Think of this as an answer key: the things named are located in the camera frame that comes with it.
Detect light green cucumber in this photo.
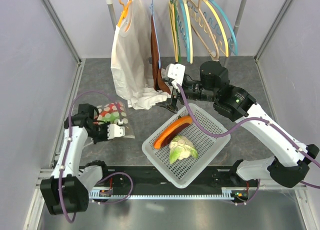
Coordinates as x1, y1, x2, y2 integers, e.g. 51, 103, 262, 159
98, 112, 120, 123

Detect clear dotted zip top bag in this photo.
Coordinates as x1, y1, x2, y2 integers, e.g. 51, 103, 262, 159
94, 101, 135, 139

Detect red apple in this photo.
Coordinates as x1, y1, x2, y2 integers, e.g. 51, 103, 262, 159
97, 102, 125, 116

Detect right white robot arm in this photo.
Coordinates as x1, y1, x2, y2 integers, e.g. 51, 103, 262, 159
152, 61, 320, 188

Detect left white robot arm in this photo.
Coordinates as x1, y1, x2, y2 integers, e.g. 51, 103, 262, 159
40, 104, 110, 215

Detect brown cloth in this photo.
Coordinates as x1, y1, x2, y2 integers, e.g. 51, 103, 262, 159
150, 15, 171, 94

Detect orange pumpkin slice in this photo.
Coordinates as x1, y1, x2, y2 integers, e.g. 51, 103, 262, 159
153, 115, 193, 149

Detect white t-shirt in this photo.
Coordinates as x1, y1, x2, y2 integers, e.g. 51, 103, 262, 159
110, 0, 170, 110

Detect white cauliflower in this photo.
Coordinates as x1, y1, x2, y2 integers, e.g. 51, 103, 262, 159
169, 135, 198, 164

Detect white plastic basket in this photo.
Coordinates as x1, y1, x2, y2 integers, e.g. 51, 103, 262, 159
142, 107, 231, 188

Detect yellow plastic hanger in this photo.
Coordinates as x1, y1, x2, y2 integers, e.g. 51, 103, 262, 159
195, 0, 238, 60

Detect teal plastic hanger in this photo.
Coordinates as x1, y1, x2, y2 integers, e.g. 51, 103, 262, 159
202, 0, 238, 57

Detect cream hanger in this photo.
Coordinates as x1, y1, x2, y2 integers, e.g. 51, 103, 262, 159
168, 2, 179, 63

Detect green hanger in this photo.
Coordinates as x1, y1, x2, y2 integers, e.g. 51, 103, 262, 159
172, 0, 181, 63

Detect light blue hanger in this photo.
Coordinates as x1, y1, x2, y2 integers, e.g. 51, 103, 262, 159
177, 0, 193, 64

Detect orange hanger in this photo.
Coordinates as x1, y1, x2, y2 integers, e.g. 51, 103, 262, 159
117, 0, 132, 27

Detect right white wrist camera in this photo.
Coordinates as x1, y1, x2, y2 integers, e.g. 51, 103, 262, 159
164, 63, 186, 89

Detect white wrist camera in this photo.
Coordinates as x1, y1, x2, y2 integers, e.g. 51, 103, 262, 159
164, 63, 186, 89
107, 119, 126, 140

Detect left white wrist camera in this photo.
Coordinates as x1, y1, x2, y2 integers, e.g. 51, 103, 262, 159
107, 119, 126, 140

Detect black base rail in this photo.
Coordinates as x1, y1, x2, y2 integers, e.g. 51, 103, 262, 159
87, 161, 258, 195

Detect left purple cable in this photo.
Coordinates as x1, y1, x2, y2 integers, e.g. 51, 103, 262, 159
57, 90, 135, 223

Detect purple cable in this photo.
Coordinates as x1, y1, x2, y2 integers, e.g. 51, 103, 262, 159
57, 90, 135, 223
177, 83, 320, 206

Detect blue wire hanger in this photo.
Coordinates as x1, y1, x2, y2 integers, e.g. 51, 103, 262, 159
150, 0, 161, 68

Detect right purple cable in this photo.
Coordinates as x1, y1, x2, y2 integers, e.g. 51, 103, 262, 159
177, 83, 320, 206

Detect white slotted cable duct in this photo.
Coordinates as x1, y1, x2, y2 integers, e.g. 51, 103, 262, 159
88, 188, 234, 200

